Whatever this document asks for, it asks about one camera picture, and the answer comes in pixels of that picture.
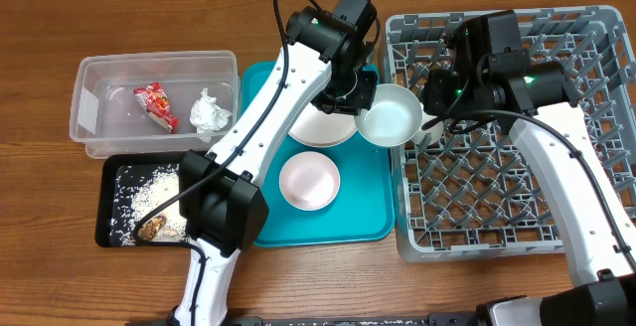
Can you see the small pink-white dish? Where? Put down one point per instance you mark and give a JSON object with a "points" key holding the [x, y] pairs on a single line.
{"points": [[309, 181]]}

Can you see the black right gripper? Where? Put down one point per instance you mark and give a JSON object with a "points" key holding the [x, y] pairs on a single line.
{"points": [[436, 100]]}

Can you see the large white plate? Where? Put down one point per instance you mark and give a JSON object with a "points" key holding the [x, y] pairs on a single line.
{"points": [[316, 128]]}

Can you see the grey-white bowl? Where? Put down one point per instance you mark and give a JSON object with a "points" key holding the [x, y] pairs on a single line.
{"points": [[394, 117]]}

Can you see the black plastic tray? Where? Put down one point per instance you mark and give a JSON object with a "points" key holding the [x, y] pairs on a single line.
{"points": [[107, 197]]}

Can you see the clear plastic bin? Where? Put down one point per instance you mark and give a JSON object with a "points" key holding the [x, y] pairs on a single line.
{"points": [[107, 119]]}

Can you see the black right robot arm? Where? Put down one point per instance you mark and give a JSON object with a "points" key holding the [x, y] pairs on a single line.
{"points": [[492, 78]]}

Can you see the white tissue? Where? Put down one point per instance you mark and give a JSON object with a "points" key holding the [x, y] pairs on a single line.
{"points": [[207, 117]]}

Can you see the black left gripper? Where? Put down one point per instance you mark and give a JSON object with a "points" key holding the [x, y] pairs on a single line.
{"points": [[364, 96]]}

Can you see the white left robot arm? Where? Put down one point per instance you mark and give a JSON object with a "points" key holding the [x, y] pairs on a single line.
{"points": [[321, 62]]}

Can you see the brown food scrap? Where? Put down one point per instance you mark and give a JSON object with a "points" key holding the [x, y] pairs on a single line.
{"points": [[151, 229]]}

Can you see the white rice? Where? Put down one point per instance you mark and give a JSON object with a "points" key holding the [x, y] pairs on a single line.
{"points": [[162, 186]]}

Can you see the cream plastic cup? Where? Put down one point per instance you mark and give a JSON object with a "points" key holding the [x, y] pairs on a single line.
{"points": [[428, 134]]}

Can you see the red snack wrapper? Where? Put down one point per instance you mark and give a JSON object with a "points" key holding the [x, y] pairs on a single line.
{"points": [[155, 102]]}

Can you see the teal serving tray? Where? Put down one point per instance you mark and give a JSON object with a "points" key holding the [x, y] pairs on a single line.
{"points": [[362, 211]]}

